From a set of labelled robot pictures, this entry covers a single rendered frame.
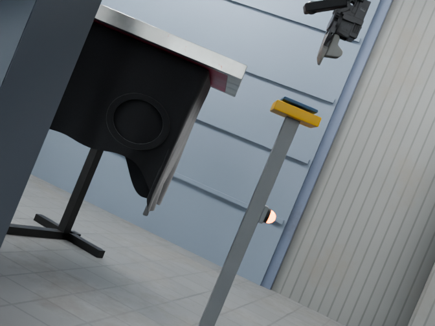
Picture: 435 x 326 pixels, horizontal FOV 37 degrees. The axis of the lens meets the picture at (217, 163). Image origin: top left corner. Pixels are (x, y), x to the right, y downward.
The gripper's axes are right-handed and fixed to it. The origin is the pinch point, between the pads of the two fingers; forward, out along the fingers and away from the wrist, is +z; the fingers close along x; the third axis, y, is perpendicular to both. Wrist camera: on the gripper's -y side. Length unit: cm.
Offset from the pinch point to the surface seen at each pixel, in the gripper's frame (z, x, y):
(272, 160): 30.5, -2.0, -0.9
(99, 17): 14, -17, -56
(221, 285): 68, -2, -1
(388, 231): 42, 244, 109
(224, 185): 57, 279, -1
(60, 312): 110, 53, -46
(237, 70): 13.3, -17.3, -19.0
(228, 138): 25, 282, -11
